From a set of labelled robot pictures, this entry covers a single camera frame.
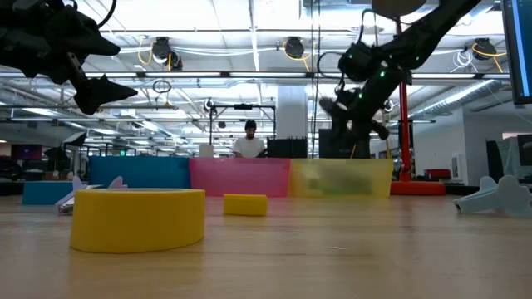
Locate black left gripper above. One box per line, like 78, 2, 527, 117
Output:
0, 0, 138, 115

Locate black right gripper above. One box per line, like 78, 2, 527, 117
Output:
319, 97, 391, 145

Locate lavender staple remover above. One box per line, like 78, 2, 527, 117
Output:
55, 175, 129, 216

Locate blue stapler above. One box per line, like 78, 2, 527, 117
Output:
22, 180, 75, 206

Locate small yellow stapler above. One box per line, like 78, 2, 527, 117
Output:
223, 193, 269, 218

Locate large yellow tape roll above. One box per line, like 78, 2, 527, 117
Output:
69, 188, 207, 254

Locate light blue staple remover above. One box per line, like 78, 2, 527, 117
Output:
452, 174, 532, 220

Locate large black equipment case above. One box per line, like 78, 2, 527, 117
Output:
318, 128, 371, 159

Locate yellow translucent plastic bin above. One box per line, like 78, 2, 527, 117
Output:
288, 158, 395, 199

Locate white square pillar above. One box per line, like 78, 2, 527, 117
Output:
276, 85, 309, 140

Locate black studio light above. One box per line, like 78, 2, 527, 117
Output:
62, 130, 88, 147

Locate small black equipment case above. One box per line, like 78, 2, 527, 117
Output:
267, 137, 308, 159

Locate red-orange floor stand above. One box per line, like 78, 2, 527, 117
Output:
389, 18, 446, 196

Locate red box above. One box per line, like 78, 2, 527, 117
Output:
423, 168, 452, 180

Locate maroon panel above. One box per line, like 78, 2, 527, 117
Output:
11, 144, 43, 162

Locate person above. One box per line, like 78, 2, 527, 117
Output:
231, 119, 269, 159

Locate blue plastic bin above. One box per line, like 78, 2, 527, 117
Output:
88, 155, 192, 190

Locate pink translucent plastic bin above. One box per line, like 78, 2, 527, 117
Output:
189, 157, 292, 198

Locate black screen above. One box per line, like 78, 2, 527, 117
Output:
517, 134, 532, 167

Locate computer monitor with blue screen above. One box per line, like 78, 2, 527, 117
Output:
500, 0, 532, 105

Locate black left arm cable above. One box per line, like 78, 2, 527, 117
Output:
96, 0, 118, 29

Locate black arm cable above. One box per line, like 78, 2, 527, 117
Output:
96, 0, 118, 29
318, 7, 377, 80

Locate black hanging cable loop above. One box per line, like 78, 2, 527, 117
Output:
152, 78, 172, 95

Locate black ceiling cable reel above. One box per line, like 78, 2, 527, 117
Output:
473, 37, 498, 59
151, 36, 184, 71
283, 36, 307, 60

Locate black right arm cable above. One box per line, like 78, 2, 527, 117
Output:
318, 7, 377, 80

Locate black metal frame rig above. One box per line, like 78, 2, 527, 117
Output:
209, 103, 277, 146

